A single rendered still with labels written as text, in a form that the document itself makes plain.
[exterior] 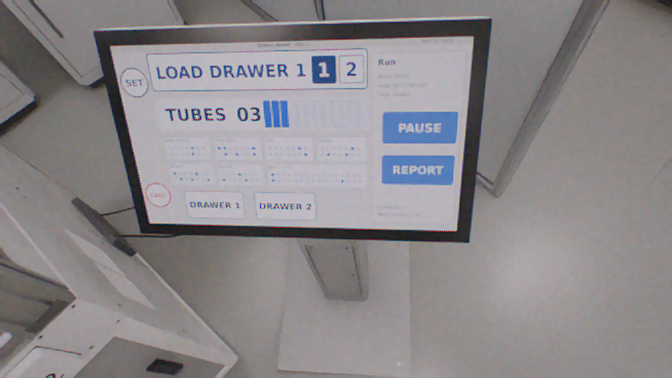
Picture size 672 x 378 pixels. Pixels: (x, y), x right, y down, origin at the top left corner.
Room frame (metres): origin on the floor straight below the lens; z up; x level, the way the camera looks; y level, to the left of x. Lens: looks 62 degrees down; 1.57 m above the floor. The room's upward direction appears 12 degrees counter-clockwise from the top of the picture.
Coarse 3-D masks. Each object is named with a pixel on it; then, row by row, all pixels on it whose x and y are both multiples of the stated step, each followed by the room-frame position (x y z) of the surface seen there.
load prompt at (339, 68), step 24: (336, 48) 0.41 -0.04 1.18; (360, 48) 0.40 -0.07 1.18; (168, 72) 0.45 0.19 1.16; (192, 72) 0.44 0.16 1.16; (216, 72) 0.43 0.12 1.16; (240, 72) 0.42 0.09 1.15; (264, 72) 0.41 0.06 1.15; (288, 72) 0.41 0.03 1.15; (312, 72) 0.40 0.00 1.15; (336, 72) 0.39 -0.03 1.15; (360, 72) 0.38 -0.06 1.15
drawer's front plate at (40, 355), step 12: (24, 360) 0.16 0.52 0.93; (36, 360) 0.16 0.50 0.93; (48, 360) 0.16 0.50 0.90; (60, 360) 0.16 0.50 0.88; (72, 360) 0.16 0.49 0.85; (12, 372) 0.15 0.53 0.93; (24, 372) 0.15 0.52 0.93; (36, 372) 0.15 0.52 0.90; (48, 372) 0.15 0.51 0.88; (60, 372) 0.15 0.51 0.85; (72, 372) 0.15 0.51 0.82
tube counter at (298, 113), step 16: (240, 112) 0.39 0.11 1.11; (256, 112) 0.39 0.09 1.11; (272, 112) 0.38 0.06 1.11; (288, 112) 0.37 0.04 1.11; (304, 112) 0.37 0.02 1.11; (320, 112) 0.36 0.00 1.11; (336, 112) 0.36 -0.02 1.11; (352, 112) 0.35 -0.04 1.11; (368, 112) 0.35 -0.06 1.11; (240, 128) 0.38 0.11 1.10; (256, 128) 0.37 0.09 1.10; (272, 128) 0.37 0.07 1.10; (288, 128) 0.36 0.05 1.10; (304, 128) 0.35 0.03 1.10; (320, 128) 0.35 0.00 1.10; (336, 128) 0.34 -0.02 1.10; (352, 128) 0.34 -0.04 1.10; (368, 128) 0.33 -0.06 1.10
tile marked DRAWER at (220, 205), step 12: (192, 192) 0.34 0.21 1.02; (204, 192) 0.33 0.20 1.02; (216, 192) 0.33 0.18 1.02; (228, 192) 0.32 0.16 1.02; (240, 192) 0.32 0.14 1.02; (192, 204) 0.33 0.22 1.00; (204, 204) 0.32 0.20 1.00; (216, 204) 0.32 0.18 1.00; (228, 204) 0.31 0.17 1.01; (240, 204) 0.31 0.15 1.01; (192, 216) 0.31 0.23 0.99; (204, 216) 0.31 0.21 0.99; (216, 216) 0.30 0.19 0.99; (228, 216) 0.30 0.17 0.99; (240, 216) 0.30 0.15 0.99
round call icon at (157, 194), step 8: (144, 184) 0.36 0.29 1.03; (152, 184) 0.36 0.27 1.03; (160, 184) 0.36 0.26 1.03; (168, 184) 0.35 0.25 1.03; (144, 192) 0.36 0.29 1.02; (152, 192) 0.35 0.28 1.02; (160, 192) 0.35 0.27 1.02; (168, 192) 0.35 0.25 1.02; (152, 200) 0.34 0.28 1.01; (160, 200) 0.34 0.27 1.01; (168, 200) 0.34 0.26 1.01
